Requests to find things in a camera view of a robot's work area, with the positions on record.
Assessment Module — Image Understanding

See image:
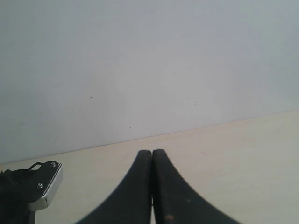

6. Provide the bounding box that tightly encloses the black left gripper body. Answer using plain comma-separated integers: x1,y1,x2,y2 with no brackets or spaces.
0,170,35,224

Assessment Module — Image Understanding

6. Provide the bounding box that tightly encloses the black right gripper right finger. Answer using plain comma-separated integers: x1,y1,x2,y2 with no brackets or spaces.
152,149,238,224

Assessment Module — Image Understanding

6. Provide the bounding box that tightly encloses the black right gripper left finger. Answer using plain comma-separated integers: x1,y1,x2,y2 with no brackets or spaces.
78,150,152,224

